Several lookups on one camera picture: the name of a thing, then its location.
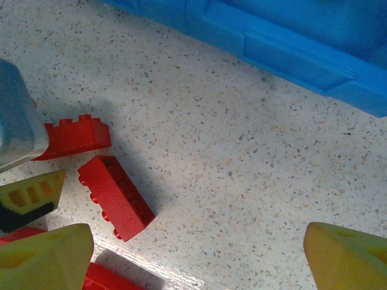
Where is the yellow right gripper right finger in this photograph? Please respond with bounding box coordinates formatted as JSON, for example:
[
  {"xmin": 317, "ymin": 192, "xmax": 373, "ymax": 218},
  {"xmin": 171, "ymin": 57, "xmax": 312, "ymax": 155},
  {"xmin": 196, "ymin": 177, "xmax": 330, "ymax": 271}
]
[{"xmin": 303, "ymin": 222, "xmax": 387, "ymax": 290}]

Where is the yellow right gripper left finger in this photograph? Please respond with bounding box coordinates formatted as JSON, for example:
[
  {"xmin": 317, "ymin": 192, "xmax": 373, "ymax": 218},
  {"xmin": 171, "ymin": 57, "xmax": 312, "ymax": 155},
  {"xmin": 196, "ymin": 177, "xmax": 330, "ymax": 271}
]
[{"xmin": 0, "ymin": 223, "xmax": 95, "ymax": 290}]

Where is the small red lego brick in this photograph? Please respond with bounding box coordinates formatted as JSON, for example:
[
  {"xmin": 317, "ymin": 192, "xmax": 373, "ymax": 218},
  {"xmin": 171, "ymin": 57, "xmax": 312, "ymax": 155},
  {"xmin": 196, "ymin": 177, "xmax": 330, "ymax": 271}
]
[{"xmin": 0, "ymin": 227, "xmax": 48, "ymax": 245}]

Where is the blue three-compartment plastic bin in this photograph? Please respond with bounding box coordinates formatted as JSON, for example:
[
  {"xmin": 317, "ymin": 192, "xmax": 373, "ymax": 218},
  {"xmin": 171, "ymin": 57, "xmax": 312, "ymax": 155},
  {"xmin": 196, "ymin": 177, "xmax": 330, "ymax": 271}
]
[{"xmin": 101, "ymin": 0, "xmax": 387, "ymax": 118}]

